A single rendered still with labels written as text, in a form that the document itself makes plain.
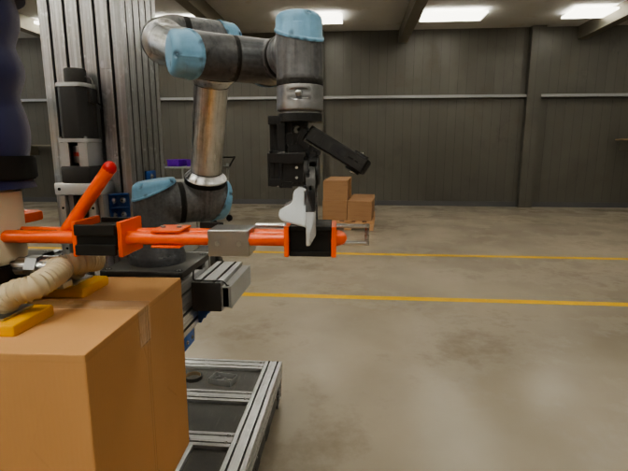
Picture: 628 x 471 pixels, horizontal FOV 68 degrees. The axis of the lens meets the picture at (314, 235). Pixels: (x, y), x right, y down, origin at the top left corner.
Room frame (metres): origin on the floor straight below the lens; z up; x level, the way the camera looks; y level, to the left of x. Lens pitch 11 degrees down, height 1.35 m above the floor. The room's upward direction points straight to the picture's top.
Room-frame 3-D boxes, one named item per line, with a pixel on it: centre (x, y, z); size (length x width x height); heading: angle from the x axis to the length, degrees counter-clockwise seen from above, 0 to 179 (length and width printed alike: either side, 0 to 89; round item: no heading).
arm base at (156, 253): (1.27, 0.44, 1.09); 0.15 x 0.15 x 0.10
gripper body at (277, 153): (0.78, 0.03, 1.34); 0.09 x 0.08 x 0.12; 88
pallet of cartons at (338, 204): (8.30, -0.66, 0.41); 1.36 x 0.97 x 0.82; 176
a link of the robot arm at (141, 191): (1.27, 0.43, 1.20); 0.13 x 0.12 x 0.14; 118
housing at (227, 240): (0.78, 0.14, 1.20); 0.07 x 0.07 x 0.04; 87
